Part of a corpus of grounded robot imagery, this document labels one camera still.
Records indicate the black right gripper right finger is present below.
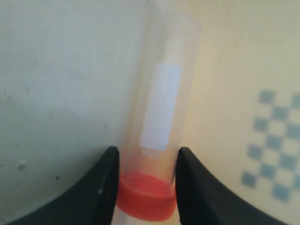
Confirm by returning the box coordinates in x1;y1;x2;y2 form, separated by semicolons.
175;147;300;225

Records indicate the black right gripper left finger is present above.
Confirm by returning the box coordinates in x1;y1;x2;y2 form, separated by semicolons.
12;146;120;225

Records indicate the orange-capped tube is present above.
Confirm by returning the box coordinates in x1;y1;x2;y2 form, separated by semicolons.
112;13;201;225

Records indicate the cream plastic bin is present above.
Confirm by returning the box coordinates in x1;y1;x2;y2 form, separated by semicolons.
0;0;300;225

